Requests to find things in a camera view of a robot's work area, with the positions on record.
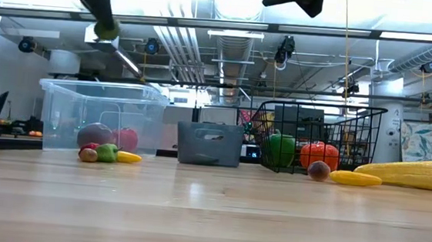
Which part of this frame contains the large green bell pepper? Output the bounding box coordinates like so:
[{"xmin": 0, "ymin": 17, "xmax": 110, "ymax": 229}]
[{"xmin": 265, "ymin": 127, "xmax": 298, "ymax": 170}]

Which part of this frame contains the small yellow chili pepper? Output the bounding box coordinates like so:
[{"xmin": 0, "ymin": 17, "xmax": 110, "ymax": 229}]
[{"xmin": 116, "ymin": 150, "xmax": 143, "ymax": 166}]

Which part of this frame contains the yellow banana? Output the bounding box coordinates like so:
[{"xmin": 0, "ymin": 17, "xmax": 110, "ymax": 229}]
[{"xmin": 329, "ymin": 169, "xmax": 384, "ymax": 189}]

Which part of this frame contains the long yellow squash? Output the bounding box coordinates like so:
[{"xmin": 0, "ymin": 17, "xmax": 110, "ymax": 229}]
[{"xmin": 353, "ymin": 153, "xmax": 432, "ymax": 191}]

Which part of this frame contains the white ceiling unit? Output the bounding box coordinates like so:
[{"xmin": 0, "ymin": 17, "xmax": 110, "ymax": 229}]
[{"xmin": 82, "ymin": 22, "xmax": 121, "ymax": 55}]

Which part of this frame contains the black ceiling-hung device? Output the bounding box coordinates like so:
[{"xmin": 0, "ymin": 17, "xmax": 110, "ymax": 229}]
[{"xmin": 273, "ymin": 35, "xmax": 296, "ymax": 72}]

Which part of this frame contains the white ceiling lamp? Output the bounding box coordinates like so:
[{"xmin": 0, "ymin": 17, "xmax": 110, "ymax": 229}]
[{"xmin": 206, "ymin": 29, "xmax": 266, "ymax": 42}]

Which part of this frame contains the white cylindrical tank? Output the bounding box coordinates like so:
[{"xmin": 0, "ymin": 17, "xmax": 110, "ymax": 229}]
[{"xmin": 48, "ymin": 49, "xmax": 82, "ymax": 76}]

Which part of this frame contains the overhead rig light bar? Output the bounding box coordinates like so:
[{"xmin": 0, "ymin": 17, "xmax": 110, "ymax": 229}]
[{"xmin": 0, "ymin": 0, "xmax": 432, "ymax": 50}]

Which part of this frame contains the clear plastic bin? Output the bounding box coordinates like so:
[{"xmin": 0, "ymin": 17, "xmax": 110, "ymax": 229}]
[{"xmin": 34, "ymin": 76, "xmax": 170, "ymax": 160}]

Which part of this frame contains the dark grey monitor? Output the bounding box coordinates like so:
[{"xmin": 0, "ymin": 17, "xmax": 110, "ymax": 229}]
[{"xmin": 273, "ymin": 105, "xmax": 326, "ymax": 133}]

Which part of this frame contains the black background crossbar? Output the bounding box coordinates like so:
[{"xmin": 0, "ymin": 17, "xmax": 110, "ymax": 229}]
[{"xmin": 47, "ymin": 69, "xmax": 432, "ymax": 107}]

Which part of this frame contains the black tilted monitor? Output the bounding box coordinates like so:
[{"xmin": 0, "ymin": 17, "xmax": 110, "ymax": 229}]
[{"xmin": 0, "ymin": 90, "xmax": 10, "ymax": 117}]

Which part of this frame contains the small red bell pepper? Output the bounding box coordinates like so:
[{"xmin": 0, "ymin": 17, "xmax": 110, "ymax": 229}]
[{"xmin": 79, "ymin": 141, "xmax": 101, "ymax": 153}]

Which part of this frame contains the small green bell pepper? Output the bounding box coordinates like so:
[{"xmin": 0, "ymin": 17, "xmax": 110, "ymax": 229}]
[{"xmin": 95, "ymin": 142, "xmax": 122, "ymax": 164}]

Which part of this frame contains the white round column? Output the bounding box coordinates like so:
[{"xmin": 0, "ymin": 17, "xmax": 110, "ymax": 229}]
[{"xmin": 367, "ymin": 77, "xmax": 407, "ymax": 166}]

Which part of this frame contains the grey plastic basket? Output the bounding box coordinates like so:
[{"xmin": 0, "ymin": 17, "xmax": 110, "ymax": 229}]
[{"xmin": 174, "ymin": 119, "xmax": 246, "ymax": 170}]

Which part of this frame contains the yellow hanging cord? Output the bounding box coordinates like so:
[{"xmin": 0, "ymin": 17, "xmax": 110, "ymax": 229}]
[{"xmin": 335, "ymin": 0, "xmax": 356, "ymax": 107}]

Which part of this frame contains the silver ceiling duct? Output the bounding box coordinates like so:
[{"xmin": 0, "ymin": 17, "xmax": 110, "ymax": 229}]
[{"xmin": 212, "ymin": 35, "xmax": 254, "ymax": 97}]

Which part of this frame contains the black wire basket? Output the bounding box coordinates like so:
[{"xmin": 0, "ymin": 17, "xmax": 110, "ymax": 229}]
[{"xmin": 246, "ymin": 97, "xmax": 389, "ymax": 181}]

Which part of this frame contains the silver spiral duct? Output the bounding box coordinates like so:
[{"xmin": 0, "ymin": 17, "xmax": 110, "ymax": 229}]
[{"xmin": 387, "ymin": 38, "xmax": 432, "ymax": 76}]

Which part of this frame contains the pink yellow wall picture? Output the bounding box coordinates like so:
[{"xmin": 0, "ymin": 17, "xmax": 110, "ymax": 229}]
[{"xmin": 237, "ymin": 107, "xmax": 276, "ymax": 142}]

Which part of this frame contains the black table frame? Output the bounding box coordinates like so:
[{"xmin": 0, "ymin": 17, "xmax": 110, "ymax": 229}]
[{"xmin": 0, "ymin": 134, "xmax": 276, "ymax": 175}]

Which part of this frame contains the leaf pattern wall picture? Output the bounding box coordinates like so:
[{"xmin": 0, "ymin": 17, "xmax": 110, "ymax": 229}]
[{"xmin": 397, "ymin": 119, "xmax": 432, "ymax": 166}]

